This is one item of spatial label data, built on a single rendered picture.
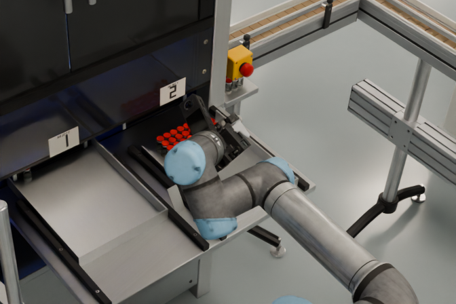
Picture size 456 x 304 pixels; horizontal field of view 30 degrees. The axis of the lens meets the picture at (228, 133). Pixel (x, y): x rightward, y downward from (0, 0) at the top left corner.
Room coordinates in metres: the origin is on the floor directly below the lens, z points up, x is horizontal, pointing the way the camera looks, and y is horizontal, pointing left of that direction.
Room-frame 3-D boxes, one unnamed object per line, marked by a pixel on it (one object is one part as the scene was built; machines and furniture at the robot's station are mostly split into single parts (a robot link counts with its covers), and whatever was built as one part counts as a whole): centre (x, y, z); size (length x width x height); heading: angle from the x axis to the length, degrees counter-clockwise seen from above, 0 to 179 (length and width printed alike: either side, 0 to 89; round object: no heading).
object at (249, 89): (2.01, 0.01, 0.87); 0.14 x 0.13 x 0.02; 43
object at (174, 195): (1.45, 0.08, 0.91); 0.14 x 0.03 x 0.06; 44
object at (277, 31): (2.27, -0.12, 0.92); 0.69 x 0.16 x 0.16; 133
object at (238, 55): (1.97, 0.00, 0.99); 0.08 x 0.07 x 0.07; 43
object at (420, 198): (2.33, -0.64, 0.07); 0.50 x 0.08 x 0.14; 133
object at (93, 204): (1.48, 0.34, 0.90); 0.34 x 0.26 x 0.04; 43
